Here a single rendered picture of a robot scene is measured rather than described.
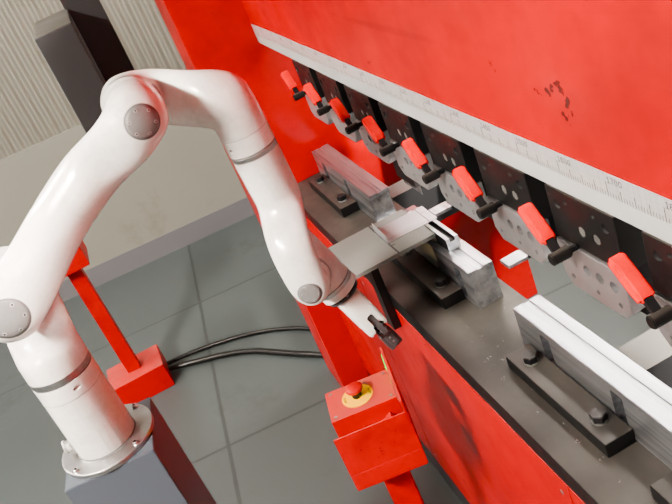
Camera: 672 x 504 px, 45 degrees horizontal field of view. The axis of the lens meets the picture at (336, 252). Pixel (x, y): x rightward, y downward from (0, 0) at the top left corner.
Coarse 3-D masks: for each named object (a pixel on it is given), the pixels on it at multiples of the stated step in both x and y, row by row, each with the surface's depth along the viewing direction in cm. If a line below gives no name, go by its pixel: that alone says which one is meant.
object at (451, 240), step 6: (432, 222) 186; (438, 222) 184; (438, 228) 183; (444, 228) 181; (438, 234) 179; (444, 234) 180; (450, 234) 178; (456, 234) 176; (438, 240) 181; (444, 240) 177; (450, 240) 177; (456, 240) 177; (444, 246) 179; (450, 246) 177; (456, 246) 177
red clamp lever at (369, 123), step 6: (366, 120) 165; (372, 120) 165; (366, 126) 164; (372, 126) 164; (378, 126) 164; (372, 132) 163; (378, 132) 163; (372, 138) 164; (378, 138) 163; (384, 138) 163; (384, 144) 163; (390, 144) 162; (396, 144) 162; (384, 150) 162; (390, 150) 162
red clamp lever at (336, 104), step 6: (330, 102) 183; (336, 102) 182; (336, 108) 181; (342, 108) 181; (342, 114) 181; (348, 114) 181; (342, 120) 181; (348, 120) 180; (348, 126) 179; (354, 126) 179; (360, 126) 180; (348, 132) 179
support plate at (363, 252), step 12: (396, 216) 194; (372, 228) 193; (420, 228) 185; (348, 240) 192; (360, 240) 190; (372, 240) 188; (396, 240) 184; (408, 240) 182; (420, 240) 180; (336, 252) 189; (348, 252) 187; (360, 252) 185; (372, 252) 183; (384, 252) 181; (396, 252) 179; (348, 264) 183; (360, 264) 181; (372, 264) 179; (360, 276) 178
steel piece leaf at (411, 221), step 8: (408, 216) 191; (416, 216) 190; (392, 224) 191; (400, 224) 189; (408, 224) 188; (416, 224) 186; (424, 224) 185; (376, 232) 190; (384, 232) 189; (392, 232) 187; (400, 232) 186; (408, 232) 185; (392, 240) 184
